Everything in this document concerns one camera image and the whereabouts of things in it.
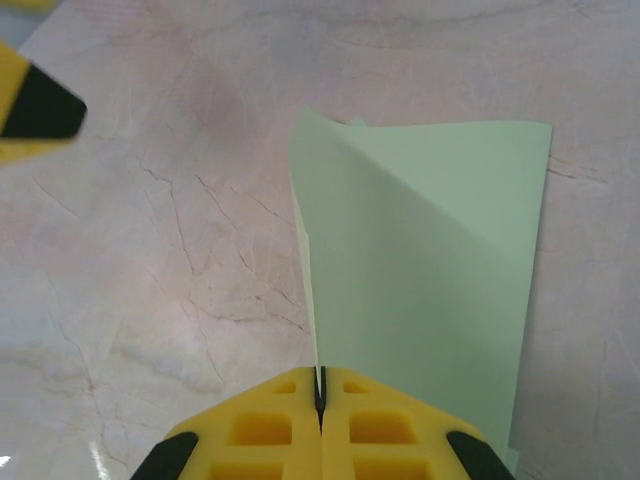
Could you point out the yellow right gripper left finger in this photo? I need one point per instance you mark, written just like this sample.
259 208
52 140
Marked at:
300 450

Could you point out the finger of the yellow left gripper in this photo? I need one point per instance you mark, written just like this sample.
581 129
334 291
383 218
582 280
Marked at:
40 110
20 4

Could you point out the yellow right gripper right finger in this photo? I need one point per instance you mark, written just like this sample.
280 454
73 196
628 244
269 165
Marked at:
340 450

